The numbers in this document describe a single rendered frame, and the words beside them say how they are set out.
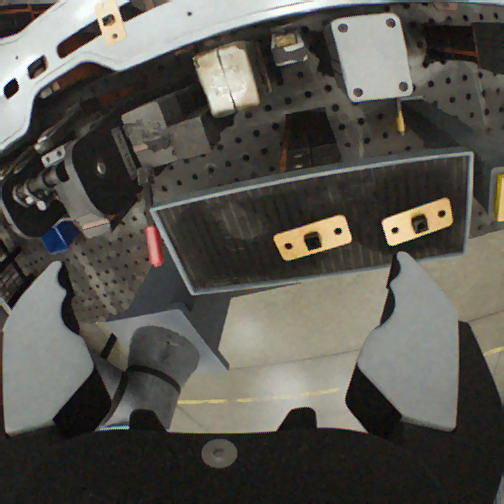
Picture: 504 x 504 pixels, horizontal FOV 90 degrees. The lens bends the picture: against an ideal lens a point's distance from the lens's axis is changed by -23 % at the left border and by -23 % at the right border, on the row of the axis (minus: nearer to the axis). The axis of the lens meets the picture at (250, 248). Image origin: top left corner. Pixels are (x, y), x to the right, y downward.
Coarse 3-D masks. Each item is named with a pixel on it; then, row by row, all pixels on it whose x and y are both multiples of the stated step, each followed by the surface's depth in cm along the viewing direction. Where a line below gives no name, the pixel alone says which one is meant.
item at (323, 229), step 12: (336, 216) 34; (300, 228) 36; (312, 228) 36; (324, 228) 35; (276, 240) 37; (288, 240) 37; (300, 240) 37; (324, 240) 36; (336, 240) 36; (348, 240) 36; (288, 252) 38; (300, 252) 38; (312, 252) 38
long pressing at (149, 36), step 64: (64, 0) 34; (128, 0) 35; (192, 0) 35; (256, 0) 34; (320, 0) 33; (384, 0) 31; (448, 0) 29; (0, 64) 41; (64, 64) 41; (128, 64) 41; (0, 128) 49
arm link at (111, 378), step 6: (96, 354) 50; (96, 360) 48; (102, 360) 49; (96, 366) 47; (102, 366) 48; (108, 366) 49; (114, 366) 51; (102, 372) 47; (108, 372) 48; (114, 372) 49; (120, 372) 50; (102, 378) 46; (108, 378) 47; (114, 378) 48; (120, 378) 49; (108, 384) 46; (114, 384) 47; (108, 390) 45; (114, 390) 46
